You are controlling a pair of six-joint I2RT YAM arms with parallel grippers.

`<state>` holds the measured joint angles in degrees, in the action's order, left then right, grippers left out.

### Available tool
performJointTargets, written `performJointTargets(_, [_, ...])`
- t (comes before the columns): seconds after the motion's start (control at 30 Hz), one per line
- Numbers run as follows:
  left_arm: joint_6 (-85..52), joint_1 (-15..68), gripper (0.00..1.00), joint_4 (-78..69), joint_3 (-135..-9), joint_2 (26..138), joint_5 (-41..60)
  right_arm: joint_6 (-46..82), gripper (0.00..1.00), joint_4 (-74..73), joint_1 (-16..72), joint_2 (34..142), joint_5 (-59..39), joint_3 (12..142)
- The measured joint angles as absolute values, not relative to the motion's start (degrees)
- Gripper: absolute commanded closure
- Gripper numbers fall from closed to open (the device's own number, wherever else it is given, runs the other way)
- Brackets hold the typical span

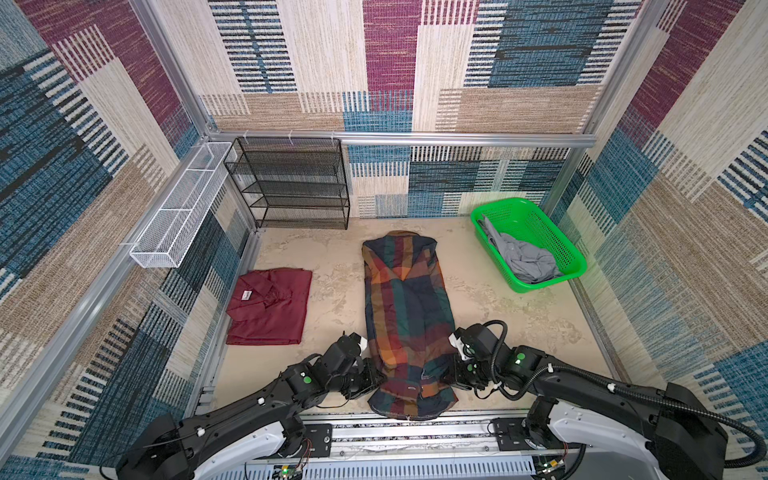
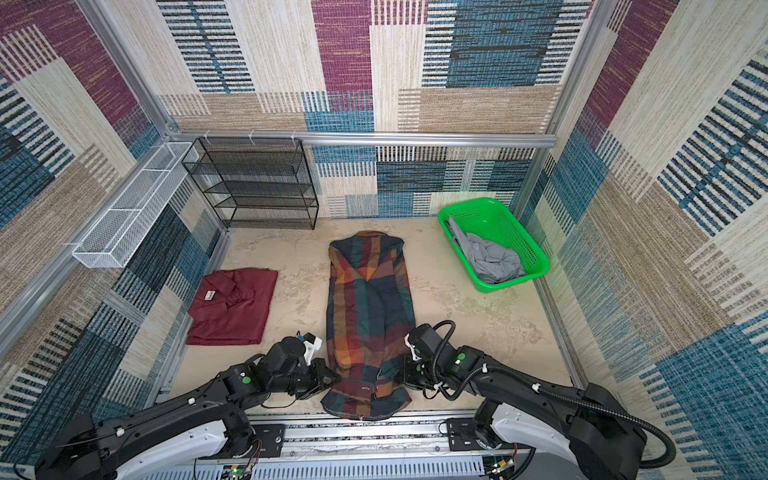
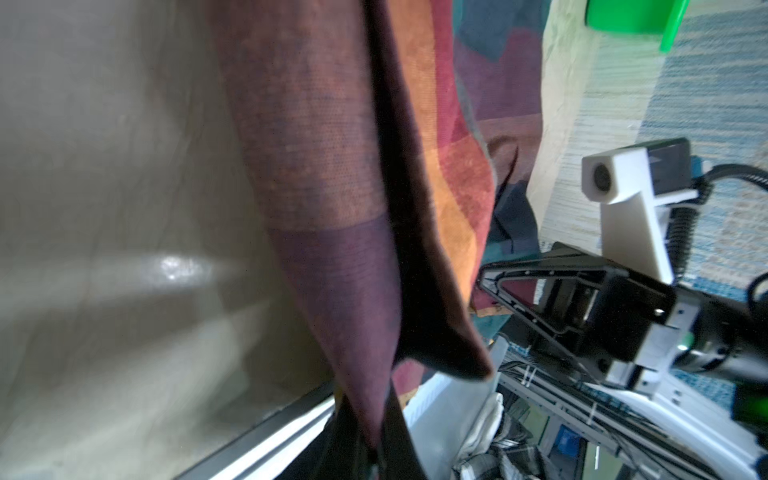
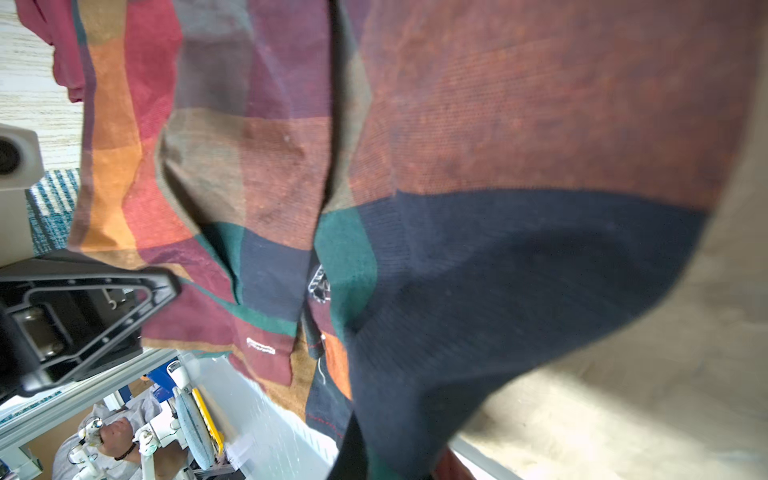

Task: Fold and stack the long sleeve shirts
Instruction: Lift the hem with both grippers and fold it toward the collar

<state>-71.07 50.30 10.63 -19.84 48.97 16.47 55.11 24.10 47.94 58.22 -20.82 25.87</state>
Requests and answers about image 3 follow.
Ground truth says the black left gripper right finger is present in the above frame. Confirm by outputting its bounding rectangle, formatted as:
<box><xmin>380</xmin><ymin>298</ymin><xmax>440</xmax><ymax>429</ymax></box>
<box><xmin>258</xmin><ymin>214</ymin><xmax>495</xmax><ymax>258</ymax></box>
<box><xmin>376</xmin><ymin>389</ymin><xmax>427</xmax><ymax>480</ymax></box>

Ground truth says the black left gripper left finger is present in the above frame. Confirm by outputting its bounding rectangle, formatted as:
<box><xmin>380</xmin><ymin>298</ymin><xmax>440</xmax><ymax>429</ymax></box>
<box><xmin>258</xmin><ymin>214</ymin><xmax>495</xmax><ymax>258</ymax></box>
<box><xmin>281</xmin><ymin>407</ymin><xmax>369</xmax><ymax>480</ymax></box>

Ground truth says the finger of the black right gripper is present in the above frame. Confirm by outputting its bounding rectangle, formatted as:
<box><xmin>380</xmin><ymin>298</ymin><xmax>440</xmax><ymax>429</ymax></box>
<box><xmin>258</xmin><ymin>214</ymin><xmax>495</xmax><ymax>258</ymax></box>
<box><xmin>477</xmin><ymin>243</ymin><xmax>630</xmax><ymax>348</ymax></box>

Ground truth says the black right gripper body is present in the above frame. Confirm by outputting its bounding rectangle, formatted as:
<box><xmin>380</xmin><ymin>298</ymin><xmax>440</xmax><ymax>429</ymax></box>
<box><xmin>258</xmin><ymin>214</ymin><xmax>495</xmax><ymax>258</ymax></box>
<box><xmin>557</xmin><ymin>269</ymin><xmax>702</xmax><ymax>396</ymax></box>

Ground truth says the multicolour plaid long sleeve shirt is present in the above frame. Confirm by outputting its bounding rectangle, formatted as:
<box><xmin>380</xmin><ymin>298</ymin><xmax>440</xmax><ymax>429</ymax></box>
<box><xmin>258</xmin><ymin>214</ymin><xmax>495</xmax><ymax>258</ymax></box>
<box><xmin>206</xmin><ymin>1</ymin><xmax>550</xmax><ymax>446</ymax></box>

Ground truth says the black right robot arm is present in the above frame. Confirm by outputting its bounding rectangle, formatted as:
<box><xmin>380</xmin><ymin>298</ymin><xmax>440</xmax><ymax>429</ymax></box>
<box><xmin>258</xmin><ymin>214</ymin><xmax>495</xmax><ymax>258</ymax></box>
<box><xmin>476</xmin><ymin>243</ymin><xmax>767</xmax><ymax>435</ymax></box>

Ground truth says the green plastic laundry basket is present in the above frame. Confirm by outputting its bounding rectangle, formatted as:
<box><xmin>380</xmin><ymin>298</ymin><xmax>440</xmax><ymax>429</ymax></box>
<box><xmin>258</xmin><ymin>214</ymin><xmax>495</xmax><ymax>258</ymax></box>
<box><xmin>585</xmin><ymin>0</ymin><xmax>690</xmax><ymax>53</ymax></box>

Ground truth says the aluminium front rail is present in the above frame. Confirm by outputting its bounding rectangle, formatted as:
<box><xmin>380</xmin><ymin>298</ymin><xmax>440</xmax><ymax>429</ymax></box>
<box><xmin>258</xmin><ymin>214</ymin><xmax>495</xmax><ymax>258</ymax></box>
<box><xmin>176</xmin><ymin>381</ymin><xmax>334</xmax><ymax>479</ymax></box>

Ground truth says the black corrugated cable conduit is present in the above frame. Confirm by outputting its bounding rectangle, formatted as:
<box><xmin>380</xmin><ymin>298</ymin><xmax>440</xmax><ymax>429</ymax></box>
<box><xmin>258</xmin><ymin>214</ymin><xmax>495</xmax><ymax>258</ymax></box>
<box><xmin>665</xmin><ymin>163</ymin><xmax>768</xmax><ymax>283</ymax></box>

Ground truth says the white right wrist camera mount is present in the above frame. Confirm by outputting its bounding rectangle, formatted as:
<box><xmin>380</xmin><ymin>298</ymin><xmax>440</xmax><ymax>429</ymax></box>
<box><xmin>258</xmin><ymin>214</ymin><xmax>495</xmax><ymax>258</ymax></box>
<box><xmin>581</xmin><ymin>138</ymin><xmax>698</xmax><ymax>284</ymax></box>

